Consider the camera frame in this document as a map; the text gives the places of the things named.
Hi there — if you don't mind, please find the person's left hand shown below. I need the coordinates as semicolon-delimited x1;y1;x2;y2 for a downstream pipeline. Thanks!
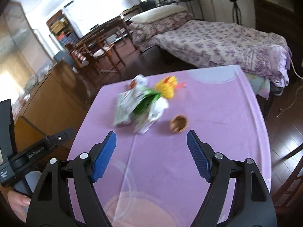
7;190;31;222

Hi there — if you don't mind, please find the pink tablecloth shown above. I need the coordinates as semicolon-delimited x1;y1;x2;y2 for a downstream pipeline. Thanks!
68;66;272;226

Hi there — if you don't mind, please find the green white crumpled bag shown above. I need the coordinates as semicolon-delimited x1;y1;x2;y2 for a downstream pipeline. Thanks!
113;74;169;134

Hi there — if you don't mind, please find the tan wooden cabinet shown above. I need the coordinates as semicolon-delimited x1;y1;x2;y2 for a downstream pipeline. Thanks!
14;60;90;151

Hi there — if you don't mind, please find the wooden chair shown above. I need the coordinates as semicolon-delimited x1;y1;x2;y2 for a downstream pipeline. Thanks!
65;38;126;75

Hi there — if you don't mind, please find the floral purple bed quilt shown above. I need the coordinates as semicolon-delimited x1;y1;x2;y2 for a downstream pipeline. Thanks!
129;11;292;88

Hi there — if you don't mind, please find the wooden desk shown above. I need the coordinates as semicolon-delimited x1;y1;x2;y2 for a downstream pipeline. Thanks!
74;15;140;50

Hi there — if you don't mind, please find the bookshelf with books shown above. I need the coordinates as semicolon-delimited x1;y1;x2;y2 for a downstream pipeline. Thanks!
46;10;80;48

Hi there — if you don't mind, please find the cream pillow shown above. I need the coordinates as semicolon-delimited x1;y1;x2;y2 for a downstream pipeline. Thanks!
130;4;186;24

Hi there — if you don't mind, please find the white power cord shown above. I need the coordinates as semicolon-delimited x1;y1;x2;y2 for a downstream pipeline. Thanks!
275;52;303;119

